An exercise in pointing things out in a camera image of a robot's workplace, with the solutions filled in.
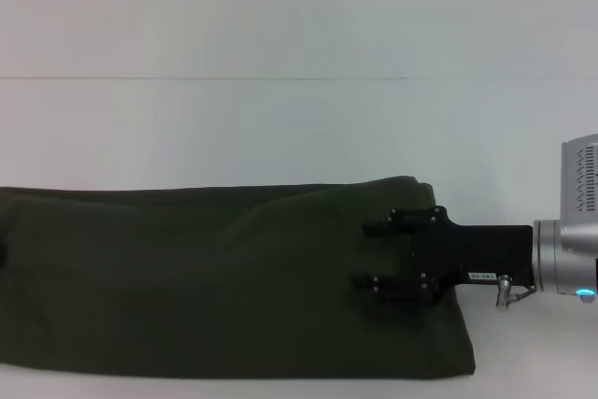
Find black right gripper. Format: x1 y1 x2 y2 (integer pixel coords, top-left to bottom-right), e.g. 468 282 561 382
350 206 536 306

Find dark green t-shirt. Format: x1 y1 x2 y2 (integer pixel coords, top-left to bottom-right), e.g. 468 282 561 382
0 176 477 380

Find right gripper cable with plug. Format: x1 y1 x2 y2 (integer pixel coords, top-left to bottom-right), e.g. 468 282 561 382
495 274 537 308

